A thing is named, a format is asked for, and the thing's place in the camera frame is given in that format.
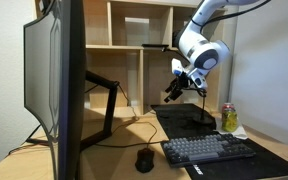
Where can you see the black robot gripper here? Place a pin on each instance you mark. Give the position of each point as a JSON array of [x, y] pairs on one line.
[[177, 85]]

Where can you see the black gooseneck desk lamp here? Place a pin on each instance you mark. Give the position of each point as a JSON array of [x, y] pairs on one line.
[[177, 69]]

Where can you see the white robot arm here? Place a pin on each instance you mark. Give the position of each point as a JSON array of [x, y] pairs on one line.
[[201, 54]]

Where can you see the black desk mat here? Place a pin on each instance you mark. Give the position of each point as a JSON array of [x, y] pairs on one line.
[[178, 120]]

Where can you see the red drink can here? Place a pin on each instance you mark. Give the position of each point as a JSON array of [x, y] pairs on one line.
[[228, 108]]

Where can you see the black zippered case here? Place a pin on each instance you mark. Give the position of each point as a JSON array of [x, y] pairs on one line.
[[176, 38]]

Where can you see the grey mechanical keyboard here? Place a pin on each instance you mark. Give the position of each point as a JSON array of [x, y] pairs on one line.
[[185, 151]]

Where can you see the light wooden cubby shelf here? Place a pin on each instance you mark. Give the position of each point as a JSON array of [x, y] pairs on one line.
[[130, 41]]

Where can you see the yellow drink can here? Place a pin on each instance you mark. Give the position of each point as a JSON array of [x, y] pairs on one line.
[[229, 120]]

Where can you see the black computer mouse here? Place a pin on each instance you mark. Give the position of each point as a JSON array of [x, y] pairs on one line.
[[144, 162]]

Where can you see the white paper napkin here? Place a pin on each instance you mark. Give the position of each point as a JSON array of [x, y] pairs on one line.
[[239, 133]]

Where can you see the black monitor stand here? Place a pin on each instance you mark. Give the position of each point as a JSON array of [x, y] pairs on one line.
[[109, 100]]

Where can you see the curved black computer monitor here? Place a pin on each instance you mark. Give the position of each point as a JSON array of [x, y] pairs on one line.
[[54, 80]]

